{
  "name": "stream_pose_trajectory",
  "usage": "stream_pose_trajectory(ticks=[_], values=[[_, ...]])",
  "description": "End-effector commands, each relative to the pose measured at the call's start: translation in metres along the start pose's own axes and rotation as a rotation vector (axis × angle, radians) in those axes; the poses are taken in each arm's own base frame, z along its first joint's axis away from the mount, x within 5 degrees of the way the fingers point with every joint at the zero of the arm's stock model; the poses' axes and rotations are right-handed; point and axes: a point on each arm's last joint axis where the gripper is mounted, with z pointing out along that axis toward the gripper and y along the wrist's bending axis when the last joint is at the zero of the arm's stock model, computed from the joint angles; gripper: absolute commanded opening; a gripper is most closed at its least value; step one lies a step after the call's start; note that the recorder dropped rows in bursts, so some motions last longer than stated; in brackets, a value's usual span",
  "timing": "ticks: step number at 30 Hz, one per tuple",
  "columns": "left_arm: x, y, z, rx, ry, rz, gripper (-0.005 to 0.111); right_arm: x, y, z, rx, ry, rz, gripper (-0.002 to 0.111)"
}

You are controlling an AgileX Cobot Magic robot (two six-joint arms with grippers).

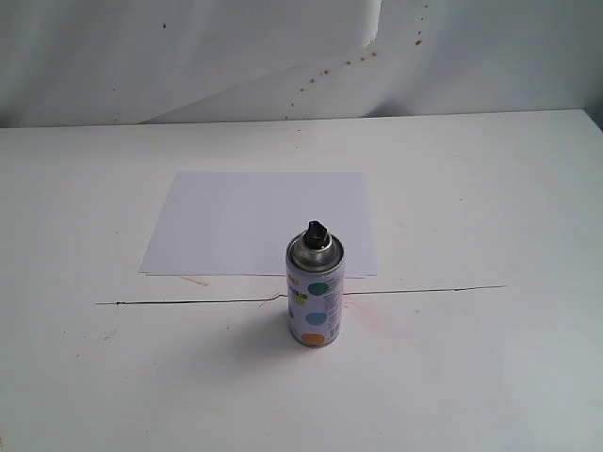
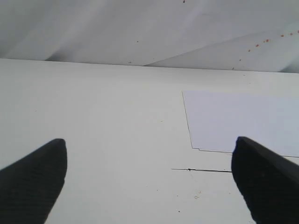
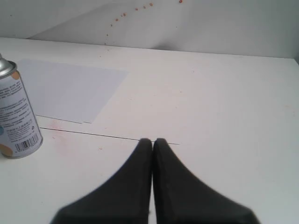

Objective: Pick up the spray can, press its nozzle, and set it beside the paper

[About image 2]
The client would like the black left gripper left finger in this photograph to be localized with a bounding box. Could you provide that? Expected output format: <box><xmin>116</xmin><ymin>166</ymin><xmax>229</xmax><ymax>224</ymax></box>
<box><xmin>0</xmin><ymin>139</ymin><xmax>67</xmax><ymax>224</ymax></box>

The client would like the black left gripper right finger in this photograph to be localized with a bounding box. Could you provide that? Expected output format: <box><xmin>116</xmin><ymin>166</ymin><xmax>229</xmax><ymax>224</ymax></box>
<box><xmin>231</xmin><ymin>137</ymin><xmax>299</xmax><ymax>224</ymax></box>

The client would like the white paper sheet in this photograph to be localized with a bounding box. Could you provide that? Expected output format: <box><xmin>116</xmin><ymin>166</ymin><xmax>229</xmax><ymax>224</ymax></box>
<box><xmin>183</xmin><ymin>91</ymin><xmax>299</xmax><ymax>157</ymax></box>

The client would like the white backdrop sheet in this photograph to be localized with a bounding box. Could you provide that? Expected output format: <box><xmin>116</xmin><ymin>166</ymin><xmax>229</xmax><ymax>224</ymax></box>
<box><xmin>0</xmin><ymin>0</ymin><xmax>299</xmax><ymax>73</ymax></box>

